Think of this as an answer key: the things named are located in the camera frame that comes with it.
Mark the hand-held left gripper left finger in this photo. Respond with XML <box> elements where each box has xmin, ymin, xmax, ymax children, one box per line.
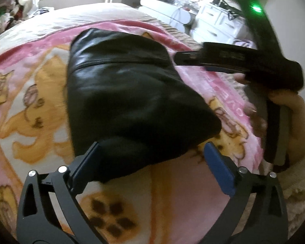
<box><xmin>16</xmin><ymin>142</ymin><xmax>102</xmax><ymax>244</ymax></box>

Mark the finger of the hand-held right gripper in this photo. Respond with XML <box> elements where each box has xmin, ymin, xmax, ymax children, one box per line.
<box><xmin>205</xmin><ymin>65</ymin><xmax>235</xmax><ymax>74</ymax></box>
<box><xmin>174</xmin><ymin>51</ymin><xmax>205</xmax><ymax>68</ymax></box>

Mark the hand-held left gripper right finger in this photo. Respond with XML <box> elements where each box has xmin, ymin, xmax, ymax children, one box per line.
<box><xmin>203</xmin><ymin>142</ymin><xmax>288</xmax><ymax>244</ymax></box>

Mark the black leather jacket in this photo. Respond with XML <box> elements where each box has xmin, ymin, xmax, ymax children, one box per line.
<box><xmin>66</xmin><ymin>27</ymin><xmax>222</xmax><ymax>183</ymax></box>

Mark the person's right forearm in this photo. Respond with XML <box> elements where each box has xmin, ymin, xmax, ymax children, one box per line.
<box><xmin>285</xmin><ymin>93</ymin><xmax>305</xmax><ymax>174</ymax></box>

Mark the pile of folded clothes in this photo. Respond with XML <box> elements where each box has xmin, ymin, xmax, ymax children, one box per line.
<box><xmin>0</xmin><ymin>0</ymin><xmax>23</xmax><ymax>31</ymax></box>

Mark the person's right hand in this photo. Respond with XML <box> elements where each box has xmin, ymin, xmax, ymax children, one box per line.
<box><xmin>235</xmin><ymin>72</ymin><xmax>300</xmax><ymax>139</ymax></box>

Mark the lavender cloth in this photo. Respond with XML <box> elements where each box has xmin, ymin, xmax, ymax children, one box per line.
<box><xmin>232</xmin><ymin>39</ymin><xmax>256</xmax><ymax>48</ymax></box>

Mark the white dresser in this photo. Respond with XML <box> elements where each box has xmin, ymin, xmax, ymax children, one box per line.
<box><xmin>194</xmin><ymin>1</ymin><xmax>247</xmax><ymax>40</ymax></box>

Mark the pink cartoon printed blanket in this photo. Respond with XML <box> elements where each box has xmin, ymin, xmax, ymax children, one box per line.
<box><xmin>0</xmin><ymin>20</ymin><xmax>267</xmax><ymax>244</ymax></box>

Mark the cream fleece cloth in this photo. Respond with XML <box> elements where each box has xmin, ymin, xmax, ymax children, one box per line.
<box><xmin>280</xmin><ymin>173</ymin><xmax>305</xmax><ymax>224</ymax></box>

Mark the bed with beige bedspread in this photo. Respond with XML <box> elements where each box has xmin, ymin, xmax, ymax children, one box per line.
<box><xmin>0</xmin><ymin>2</ymin><xmax>204</xmax><ymax>64</ymax></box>

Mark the white window bench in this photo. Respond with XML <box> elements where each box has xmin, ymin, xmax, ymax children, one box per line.
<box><xmin>38</xmin><ymin>0</ymin><xmax>107</xmax><ymax>8</ymax></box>

